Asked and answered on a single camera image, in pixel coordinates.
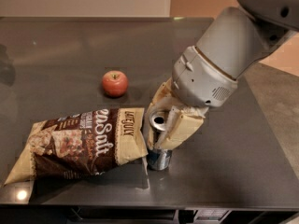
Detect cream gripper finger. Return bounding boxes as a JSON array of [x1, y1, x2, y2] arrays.
[[161, 105, 209, 150], [143, 78, 174, 149]]

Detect silver blue redbull can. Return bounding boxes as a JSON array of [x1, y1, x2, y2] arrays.
[[146, 110, 173, 172]]

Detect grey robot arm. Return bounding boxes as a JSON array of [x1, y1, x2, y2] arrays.
[[144, 0, 299, 150]]

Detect brown sea salt chip bag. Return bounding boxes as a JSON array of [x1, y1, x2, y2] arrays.
[[6, 108, 147, 184]]

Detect red apple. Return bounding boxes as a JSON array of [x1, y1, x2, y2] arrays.
[[101, 71, 128, 97]]

